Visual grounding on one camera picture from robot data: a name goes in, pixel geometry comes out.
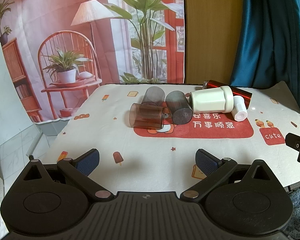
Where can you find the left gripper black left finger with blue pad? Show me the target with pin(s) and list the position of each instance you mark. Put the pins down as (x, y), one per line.
(77, 171)

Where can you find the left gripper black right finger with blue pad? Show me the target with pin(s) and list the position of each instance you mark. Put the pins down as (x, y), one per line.
(217, 172)

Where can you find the brown transparent plastic cup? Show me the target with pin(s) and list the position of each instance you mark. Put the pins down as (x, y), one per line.
(146, 116)

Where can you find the dark grey transparent cup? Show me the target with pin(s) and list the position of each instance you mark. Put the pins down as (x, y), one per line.
(179, 107)

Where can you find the grey transparent cup rear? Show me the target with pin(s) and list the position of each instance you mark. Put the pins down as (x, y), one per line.
(153, 96)

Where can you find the living room printed backdrop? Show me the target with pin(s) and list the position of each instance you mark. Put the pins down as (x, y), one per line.
(59, 51)

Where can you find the printed white red tablecloth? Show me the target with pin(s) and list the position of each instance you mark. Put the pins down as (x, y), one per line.
(138, 160)

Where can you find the small white plastic bottle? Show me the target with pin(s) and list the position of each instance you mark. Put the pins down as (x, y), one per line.
(239, 111)

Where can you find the white plastic jar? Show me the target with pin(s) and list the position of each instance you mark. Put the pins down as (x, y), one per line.
(212, 100)

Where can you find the red metallic cylinder bottle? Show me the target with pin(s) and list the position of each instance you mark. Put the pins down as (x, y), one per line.
(236, 91)

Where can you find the teal blue curtain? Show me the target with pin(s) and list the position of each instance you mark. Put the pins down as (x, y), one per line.
(269, 46)

